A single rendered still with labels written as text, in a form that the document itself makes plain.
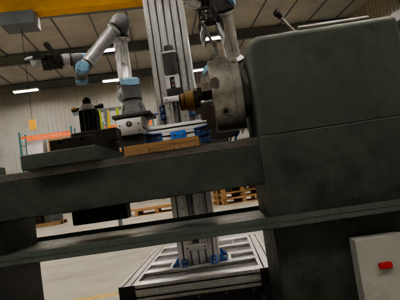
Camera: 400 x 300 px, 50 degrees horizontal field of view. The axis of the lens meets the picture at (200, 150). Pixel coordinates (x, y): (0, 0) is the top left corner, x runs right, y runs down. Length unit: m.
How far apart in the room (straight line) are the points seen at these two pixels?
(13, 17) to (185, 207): 10.94
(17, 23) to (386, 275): 12.05
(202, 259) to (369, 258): 1.24
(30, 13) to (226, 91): 11.41
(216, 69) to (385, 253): 0.94
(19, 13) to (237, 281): 11.42
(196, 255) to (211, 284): 0.35
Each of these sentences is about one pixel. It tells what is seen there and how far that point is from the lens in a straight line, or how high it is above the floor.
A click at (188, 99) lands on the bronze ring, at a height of 1.08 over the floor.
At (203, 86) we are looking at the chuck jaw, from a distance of 1.75.
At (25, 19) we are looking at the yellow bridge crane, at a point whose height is 5.70.
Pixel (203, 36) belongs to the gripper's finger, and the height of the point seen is 1.34.
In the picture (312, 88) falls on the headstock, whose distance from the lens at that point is 1.70.
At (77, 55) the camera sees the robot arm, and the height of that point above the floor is 1.57.
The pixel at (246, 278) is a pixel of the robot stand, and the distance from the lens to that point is 2.34.
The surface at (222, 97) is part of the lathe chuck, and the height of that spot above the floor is 1.05.
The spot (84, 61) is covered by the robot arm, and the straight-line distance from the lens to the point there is 2.55.
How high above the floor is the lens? 0.73
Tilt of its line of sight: 4 degrees up
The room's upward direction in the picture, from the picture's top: 8 degrees counter-clockwise
